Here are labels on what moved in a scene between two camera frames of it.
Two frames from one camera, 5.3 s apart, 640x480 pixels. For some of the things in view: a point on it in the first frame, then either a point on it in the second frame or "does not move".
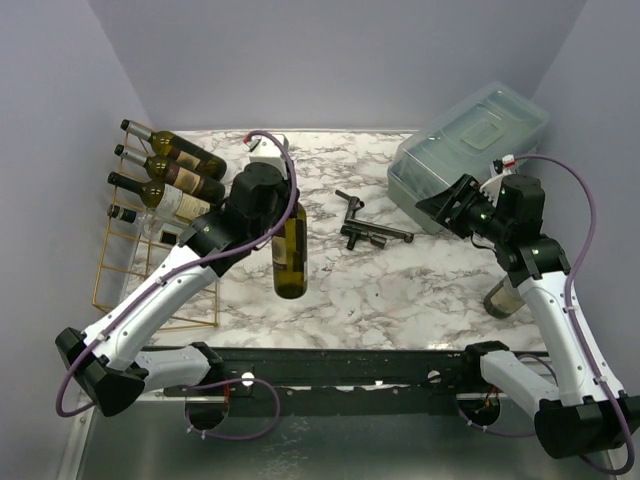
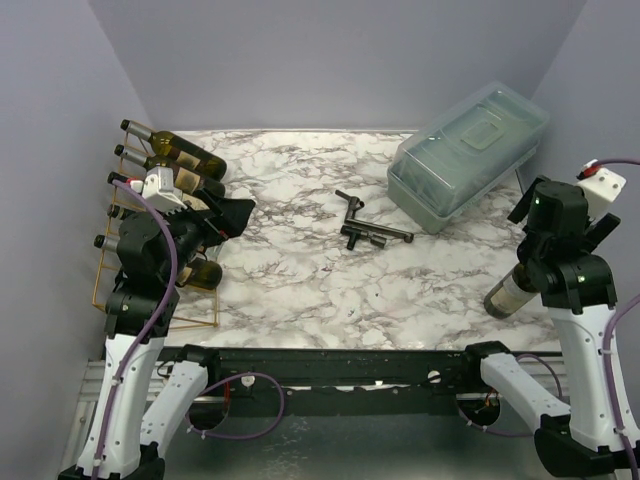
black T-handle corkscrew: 354,233 does not move
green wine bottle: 290,256 to 202,273
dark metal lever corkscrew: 354,203 does not move
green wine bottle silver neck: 169,145 does not move
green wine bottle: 504,299 does not move
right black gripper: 454,201 to 522,206
